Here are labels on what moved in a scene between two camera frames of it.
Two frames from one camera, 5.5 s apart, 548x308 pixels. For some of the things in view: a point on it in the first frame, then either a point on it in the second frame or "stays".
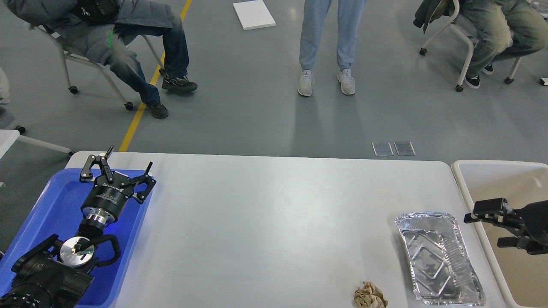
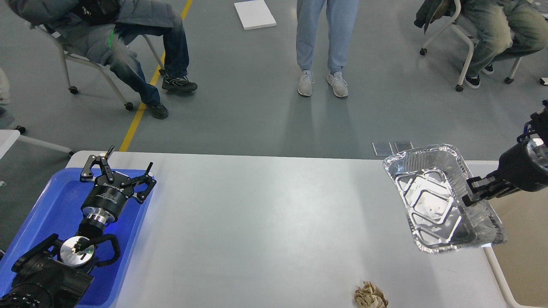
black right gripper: (529, 224) to (516, 166)
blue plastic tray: (56, 209) stays
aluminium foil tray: (443, 273) to (430, 181)
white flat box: (254, 14) stays
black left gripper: (107, 199) stays
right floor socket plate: (404, 148) stays
